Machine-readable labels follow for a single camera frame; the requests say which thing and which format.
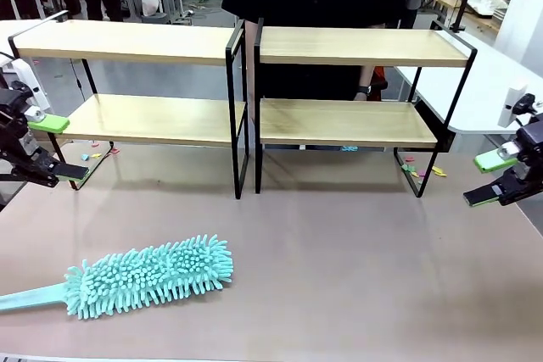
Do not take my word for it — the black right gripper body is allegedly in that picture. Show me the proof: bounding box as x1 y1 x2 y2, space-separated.
500 114 543 207

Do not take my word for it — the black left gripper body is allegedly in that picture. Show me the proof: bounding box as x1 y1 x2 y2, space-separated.
0 81 60 189

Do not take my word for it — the wooden two-tier shelf black frame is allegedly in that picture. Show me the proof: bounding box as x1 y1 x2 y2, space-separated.
7 18 250 200
253 18 479 199

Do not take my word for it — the teal chenille duster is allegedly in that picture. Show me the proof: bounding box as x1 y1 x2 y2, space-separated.
0 233 235 321

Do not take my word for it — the person's right forearm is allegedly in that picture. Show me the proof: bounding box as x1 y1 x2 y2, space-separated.
244 21 259 103

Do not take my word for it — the white rounded table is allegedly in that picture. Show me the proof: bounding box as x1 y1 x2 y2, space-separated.
394 46 543 135

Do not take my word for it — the black and red chair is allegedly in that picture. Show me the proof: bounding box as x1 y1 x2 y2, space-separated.
370 65 389 103

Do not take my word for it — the wooden workbench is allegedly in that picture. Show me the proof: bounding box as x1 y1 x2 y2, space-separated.
434 0 502 32

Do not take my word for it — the white crumpled bag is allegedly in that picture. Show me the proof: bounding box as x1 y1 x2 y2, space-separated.
465 0 509 18

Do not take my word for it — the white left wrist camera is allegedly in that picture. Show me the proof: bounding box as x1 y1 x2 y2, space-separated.
8 58 51 111

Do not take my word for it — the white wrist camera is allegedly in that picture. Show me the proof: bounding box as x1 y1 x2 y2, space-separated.
498 86 543 128
8 58 51 111

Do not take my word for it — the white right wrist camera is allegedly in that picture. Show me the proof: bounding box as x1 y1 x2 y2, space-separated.
498 86 543 128

